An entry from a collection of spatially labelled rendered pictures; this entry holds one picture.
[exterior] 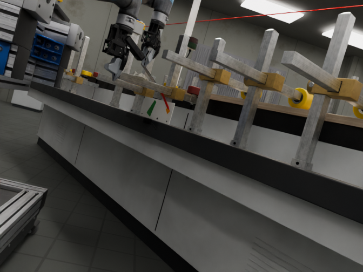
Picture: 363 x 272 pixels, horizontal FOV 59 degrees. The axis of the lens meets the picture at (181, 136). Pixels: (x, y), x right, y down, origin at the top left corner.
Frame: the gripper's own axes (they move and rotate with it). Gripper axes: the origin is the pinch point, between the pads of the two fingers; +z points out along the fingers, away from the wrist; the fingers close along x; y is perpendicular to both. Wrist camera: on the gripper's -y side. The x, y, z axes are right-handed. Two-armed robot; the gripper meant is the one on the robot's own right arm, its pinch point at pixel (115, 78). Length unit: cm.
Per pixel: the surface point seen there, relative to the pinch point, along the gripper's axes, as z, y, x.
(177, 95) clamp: -1.3, -28.8, 4.9
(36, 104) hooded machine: 65, -132, -616
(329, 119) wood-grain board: -5, -49, 65
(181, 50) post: -22.1, -29.3, -2.4
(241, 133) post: 8, -28, 47
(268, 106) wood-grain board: -6, -49, 39
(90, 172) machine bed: 68, -50, -104
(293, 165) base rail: 13, -28, 70
